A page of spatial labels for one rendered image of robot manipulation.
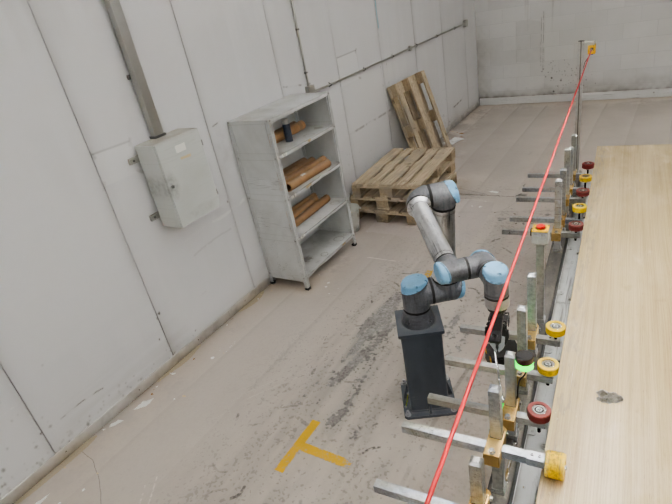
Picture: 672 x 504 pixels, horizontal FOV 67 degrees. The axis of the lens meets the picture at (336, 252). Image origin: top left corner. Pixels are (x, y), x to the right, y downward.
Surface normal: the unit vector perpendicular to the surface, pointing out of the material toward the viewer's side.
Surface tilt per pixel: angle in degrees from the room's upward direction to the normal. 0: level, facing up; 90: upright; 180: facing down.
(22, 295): 90
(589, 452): 0
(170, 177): 90
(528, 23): 90
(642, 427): 0
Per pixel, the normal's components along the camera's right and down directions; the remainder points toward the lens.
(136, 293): 0.84, 0.11
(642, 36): -0.51, 0.47
